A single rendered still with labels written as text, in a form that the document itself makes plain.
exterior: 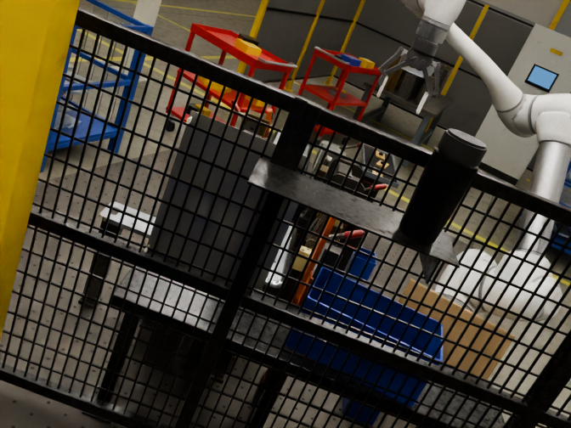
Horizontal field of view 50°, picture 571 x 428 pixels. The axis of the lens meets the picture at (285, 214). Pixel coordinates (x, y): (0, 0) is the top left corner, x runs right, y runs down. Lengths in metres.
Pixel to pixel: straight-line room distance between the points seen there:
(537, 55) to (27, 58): 8.08
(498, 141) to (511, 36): 1.62
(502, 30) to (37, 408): 8.79
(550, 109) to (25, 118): 1.64
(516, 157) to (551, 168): 6.77
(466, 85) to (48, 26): 8.89
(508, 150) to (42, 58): 8.16
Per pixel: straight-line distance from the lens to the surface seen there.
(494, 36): 9.63
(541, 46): 8.79
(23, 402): 1.51
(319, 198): 0.99
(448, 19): 1.93
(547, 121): 2.17
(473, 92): 9.67
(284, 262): 1.70
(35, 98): 1.05
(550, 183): 2.12
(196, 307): 1.33
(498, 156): 8.91
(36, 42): 1.02
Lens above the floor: 1.77
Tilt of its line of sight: 23 degrees down
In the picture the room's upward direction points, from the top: 23 degrees clockwise
